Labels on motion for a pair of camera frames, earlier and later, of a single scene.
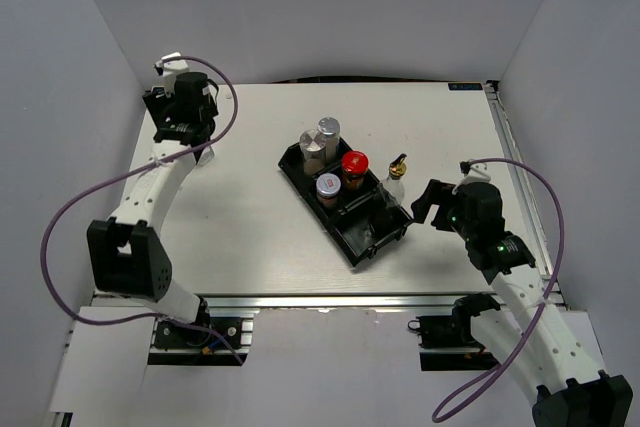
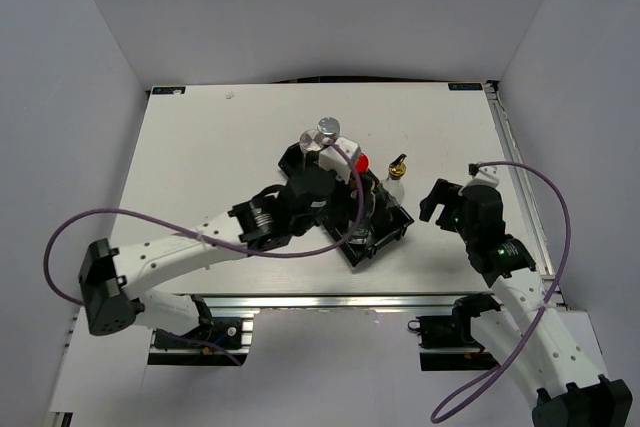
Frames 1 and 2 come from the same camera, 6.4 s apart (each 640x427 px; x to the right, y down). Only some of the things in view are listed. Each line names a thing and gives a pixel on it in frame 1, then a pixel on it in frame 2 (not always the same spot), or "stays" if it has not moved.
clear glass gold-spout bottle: [206, 156] to [369, 202]
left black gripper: [160, 103] to [343, 211]
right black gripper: [435, 193] stays
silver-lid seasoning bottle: [330, 128] stays
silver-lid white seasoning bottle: [313, 148] stays
